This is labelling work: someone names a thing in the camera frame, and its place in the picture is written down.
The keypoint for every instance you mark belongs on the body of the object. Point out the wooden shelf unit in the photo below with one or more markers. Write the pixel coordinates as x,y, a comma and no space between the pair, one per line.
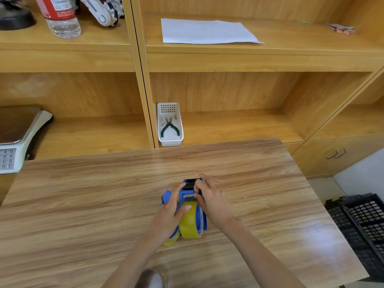
240,62

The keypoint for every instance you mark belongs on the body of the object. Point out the white paper sheet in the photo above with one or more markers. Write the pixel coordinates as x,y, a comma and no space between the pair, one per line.
204,31

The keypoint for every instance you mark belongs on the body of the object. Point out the person's right middle finger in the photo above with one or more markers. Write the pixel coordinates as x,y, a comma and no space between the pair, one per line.
209,181

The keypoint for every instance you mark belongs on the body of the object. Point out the person's left forearm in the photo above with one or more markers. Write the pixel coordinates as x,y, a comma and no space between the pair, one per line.
135,262

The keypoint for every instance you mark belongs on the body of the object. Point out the person's left hand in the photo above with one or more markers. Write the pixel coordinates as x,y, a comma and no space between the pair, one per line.
165,218

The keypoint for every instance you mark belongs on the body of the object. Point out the black plastic crate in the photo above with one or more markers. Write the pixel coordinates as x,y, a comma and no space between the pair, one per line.
360,227

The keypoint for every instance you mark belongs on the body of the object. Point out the person's right thumb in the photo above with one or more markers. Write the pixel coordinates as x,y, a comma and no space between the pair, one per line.
198,201

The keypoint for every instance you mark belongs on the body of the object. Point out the person's right forearm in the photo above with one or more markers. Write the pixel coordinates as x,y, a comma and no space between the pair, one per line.
261,257

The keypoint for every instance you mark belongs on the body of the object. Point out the clear tape roll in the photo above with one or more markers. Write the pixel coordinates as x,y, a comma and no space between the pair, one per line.
153,278

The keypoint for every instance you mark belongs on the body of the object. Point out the person's left thumb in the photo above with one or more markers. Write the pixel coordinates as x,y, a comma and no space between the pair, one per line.
184,210

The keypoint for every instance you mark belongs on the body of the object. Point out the red label water bottle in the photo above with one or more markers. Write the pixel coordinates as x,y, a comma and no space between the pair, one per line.
61,17

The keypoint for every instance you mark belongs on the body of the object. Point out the metal tweezers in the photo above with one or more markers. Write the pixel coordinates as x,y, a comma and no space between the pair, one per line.
162,121

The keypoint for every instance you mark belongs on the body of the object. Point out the blue tape dispenser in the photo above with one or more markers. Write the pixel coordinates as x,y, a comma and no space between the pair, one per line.
189,188

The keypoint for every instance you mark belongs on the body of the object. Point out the white plastic basket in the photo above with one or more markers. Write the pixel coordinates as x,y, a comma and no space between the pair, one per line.
169,141

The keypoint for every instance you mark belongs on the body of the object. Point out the person's right hand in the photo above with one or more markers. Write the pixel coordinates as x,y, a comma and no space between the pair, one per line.
216,206

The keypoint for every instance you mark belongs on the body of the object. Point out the white weighing scale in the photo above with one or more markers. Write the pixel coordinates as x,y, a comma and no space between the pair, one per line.
18,140

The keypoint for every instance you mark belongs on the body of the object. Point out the black round object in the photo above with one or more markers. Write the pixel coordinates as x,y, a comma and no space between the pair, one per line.
13,17

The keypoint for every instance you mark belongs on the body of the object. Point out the folded pink paper scrap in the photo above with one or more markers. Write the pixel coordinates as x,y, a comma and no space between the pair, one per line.
342,28

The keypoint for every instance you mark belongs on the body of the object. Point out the yellow tape roll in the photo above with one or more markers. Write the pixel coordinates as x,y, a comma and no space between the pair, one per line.
189,223
172,239

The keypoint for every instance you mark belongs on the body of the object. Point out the white mechanical device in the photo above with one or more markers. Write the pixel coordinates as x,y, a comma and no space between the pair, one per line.
100,11

